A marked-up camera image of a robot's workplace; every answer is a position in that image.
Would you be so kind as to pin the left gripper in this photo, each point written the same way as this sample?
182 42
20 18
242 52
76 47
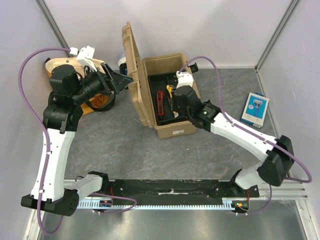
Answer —
120 82

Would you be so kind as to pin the tan plastic toolbox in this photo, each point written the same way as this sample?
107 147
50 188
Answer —
139 69

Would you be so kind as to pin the black toolbox tray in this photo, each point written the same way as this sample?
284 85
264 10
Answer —
159 82

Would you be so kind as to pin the red black utility knife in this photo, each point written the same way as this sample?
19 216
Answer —
159 100

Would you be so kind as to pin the yellow utility knife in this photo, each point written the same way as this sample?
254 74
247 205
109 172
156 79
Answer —
169 89

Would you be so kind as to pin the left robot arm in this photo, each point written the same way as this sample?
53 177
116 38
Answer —
60 122

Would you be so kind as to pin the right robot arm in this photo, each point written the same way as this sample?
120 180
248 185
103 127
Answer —
274 163

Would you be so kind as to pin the yellow canvas tote bag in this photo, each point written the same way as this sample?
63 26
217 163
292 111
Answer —
101 102

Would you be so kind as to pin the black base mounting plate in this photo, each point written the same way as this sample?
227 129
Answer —
177 192

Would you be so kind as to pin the blue razor package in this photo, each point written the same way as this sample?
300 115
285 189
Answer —
255 109

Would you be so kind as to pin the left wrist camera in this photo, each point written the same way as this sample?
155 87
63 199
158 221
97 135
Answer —
84 56

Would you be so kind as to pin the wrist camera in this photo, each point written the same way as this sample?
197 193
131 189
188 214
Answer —
184 78
84 56

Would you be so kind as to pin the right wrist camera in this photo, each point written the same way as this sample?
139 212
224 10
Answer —
184 78

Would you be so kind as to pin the slotted cable duct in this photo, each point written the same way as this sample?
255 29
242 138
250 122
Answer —
101 204

